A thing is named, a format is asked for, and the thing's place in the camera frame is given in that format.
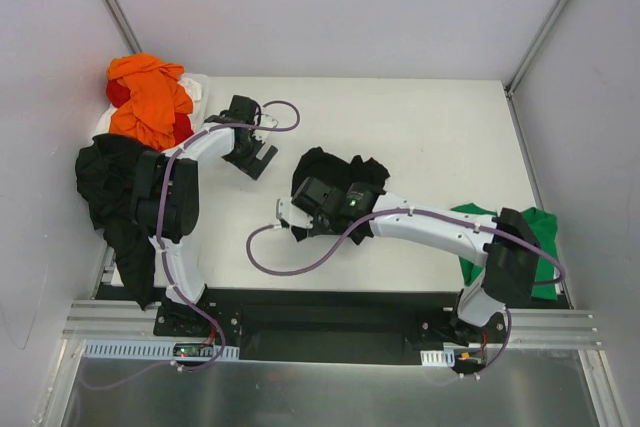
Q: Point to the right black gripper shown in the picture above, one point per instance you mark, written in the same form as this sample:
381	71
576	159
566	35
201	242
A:
306	197

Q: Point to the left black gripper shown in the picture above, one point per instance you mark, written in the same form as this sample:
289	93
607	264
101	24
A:
255	159

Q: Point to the black printed t shirt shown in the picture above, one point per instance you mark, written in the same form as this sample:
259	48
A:
337	172

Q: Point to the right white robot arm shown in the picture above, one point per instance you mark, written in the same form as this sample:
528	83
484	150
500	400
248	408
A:
503	245

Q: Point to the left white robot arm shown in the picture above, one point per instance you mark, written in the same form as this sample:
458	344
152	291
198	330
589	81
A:
166	199

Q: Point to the white plastic bin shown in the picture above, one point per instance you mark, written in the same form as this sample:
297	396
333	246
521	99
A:
185	124

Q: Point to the white t shirt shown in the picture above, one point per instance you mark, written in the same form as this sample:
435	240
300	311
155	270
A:
194	89

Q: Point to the orange t shirt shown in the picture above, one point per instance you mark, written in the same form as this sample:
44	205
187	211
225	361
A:
145	72

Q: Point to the red t shirt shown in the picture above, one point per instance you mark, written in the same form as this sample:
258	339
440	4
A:
159	120

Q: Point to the plain black t shirt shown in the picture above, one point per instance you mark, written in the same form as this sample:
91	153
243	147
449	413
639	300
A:
105	175

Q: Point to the green folded t shirt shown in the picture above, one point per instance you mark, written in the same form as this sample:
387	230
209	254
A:
544	225

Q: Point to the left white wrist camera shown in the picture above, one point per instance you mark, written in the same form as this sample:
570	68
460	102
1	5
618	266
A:
266	125

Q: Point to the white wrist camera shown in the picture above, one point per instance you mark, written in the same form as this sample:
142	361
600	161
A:
266	125
288	213

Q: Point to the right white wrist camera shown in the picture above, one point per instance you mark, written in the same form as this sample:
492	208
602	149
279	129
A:
288	213

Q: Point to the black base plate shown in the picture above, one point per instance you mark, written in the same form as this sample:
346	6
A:
335	347

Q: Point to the right grey cable duct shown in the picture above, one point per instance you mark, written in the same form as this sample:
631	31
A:
438	358

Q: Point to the grey cable duct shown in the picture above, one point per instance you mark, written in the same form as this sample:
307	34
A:
158	351
438	358

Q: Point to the right aluminium frame post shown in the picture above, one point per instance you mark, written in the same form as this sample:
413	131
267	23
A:
545	29

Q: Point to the aluminium rail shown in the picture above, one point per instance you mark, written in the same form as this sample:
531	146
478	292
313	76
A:
550	327

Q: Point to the left grey cable duct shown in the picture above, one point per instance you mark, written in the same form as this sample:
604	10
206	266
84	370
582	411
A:
158	351

